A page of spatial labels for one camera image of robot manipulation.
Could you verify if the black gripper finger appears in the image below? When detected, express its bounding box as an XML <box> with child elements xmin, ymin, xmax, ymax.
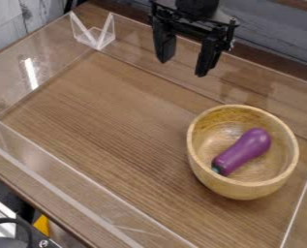
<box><xmin>195</xmin><ymin>36</ymin><xmax>222</xmax><ymax>78</ymax></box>
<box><xmin>153</xmin><ymin>16</ymin><xmax>177</xmax><ymax>63</ymax></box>

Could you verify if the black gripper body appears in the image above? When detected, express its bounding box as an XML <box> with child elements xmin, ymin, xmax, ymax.
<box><xmin>151</xmin><ymin>0</ymin><xmax>241</xmax><ymax>50</ymax></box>

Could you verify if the purple toy eggplant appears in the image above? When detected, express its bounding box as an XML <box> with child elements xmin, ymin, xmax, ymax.
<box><xmin>211</xmin><ymin>128</ymin><xmax>271</xmax><ymax>176</ymax></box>

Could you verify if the brown wooden bowl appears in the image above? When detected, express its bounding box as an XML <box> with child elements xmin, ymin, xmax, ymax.
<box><xmin>187</xmin><ymin>105</ymin><xmax>299</xmax><ymax>201</ymax></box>

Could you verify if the clear acrylic corner bracket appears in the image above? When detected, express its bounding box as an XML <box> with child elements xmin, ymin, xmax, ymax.
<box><xmin>69</xmin><ymin>12</ymin><xmax>115</xmax><ymax>50</ymax></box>

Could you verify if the clear acrylic barrier wall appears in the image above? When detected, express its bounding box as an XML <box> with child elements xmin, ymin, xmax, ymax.
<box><xmin>0</xmin><ymin>122</ymin><xmax>197</xmax><ymax>248</ymax></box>

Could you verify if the black cable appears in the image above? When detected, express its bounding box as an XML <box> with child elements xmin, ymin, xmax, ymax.
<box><xmin>0</xmin><ymin>217</ymin><xmax>34</xmax><ymax>248</ymax></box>

